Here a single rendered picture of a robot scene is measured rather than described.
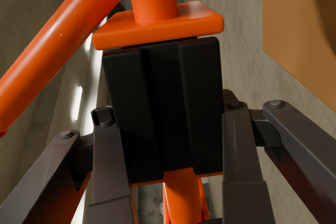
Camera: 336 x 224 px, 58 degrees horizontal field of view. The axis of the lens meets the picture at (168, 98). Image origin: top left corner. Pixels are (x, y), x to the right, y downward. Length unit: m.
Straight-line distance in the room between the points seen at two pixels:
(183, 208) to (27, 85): 0.12
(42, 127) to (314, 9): 5.99
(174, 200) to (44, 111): 6.29
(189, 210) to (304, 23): 0.20
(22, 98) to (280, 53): 0.27
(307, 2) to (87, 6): 0.20
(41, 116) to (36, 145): 0.72
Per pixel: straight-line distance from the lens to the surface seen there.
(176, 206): 0.20
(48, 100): 6.65
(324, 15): 0.27
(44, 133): 6.03
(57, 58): 0.18
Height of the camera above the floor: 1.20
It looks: 1 degrees up
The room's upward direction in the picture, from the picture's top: 98 degrees counter-clockwise
